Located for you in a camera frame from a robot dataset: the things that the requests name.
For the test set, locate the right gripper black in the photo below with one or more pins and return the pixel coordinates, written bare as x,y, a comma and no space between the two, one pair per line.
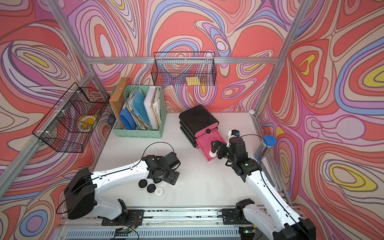
222,147

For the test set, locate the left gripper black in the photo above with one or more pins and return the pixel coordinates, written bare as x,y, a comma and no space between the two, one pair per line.
171,178

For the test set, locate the pink top drawer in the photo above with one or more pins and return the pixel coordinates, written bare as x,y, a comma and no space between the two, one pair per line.
206,130

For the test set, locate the black drawer cabinet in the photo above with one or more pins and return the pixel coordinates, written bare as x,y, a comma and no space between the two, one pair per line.
193,120

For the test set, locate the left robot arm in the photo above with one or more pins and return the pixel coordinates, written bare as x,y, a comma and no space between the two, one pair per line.
83,195

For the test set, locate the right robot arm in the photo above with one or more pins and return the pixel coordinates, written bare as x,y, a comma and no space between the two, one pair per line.
280,221

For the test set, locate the black square earphone case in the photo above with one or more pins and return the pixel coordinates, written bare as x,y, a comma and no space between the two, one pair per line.
156,181

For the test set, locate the black round earphone case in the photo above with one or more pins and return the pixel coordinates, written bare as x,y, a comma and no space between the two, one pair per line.
143,183
151,188

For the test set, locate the blue capped clear tube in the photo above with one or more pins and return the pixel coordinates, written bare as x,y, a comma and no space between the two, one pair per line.
267,143

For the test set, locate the blue folder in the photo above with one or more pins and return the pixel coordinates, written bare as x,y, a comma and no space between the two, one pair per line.
127,119

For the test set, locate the green file organizer box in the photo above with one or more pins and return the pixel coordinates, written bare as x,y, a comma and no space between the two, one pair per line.
149,133

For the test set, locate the white binder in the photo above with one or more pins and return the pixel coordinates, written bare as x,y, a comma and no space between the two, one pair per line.
148,103

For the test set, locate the teal plastic folder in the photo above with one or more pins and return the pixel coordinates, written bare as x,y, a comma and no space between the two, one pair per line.
136,103

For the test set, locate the brown cardboard folder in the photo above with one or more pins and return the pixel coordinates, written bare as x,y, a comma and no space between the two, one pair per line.
117,99

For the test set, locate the yellow sticky note pad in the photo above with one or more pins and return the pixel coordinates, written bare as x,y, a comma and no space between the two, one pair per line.
193,81

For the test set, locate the yellow tape roll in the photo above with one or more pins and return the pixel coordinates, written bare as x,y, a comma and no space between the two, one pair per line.
85,123

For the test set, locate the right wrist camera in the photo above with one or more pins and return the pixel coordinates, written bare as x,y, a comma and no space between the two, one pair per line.
231,134

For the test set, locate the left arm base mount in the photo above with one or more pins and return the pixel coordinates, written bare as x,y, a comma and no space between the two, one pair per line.
130,218

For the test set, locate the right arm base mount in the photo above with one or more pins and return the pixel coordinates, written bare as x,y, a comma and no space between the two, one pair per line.
233,217

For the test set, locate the black wire basket back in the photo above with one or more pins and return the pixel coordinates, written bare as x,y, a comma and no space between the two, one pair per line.
172,68

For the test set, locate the black wire basket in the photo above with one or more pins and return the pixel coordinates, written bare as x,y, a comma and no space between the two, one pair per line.
172,68
59,130

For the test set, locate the black wire basket left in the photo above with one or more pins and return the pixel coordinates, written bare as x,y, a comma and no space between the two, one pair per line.
59,130

